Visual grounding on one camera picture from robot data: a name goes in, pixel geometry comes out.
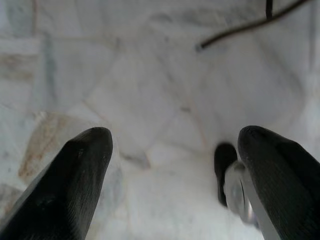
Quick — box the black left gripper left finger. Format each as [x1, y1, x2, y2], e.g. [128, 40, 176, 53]
[0, 126, 114, 240]

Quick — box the silver robot left leg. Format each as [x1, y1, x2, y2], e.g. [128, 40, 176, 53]
[223, 161, 261, 230]

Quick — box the brown metal table strut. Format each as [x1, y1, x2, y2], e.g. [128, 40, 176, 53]
[265, 0, 274, 20]

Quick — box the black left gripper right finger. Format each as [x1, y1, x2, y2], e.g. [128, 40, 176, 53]
[237, 125, 320, 240]

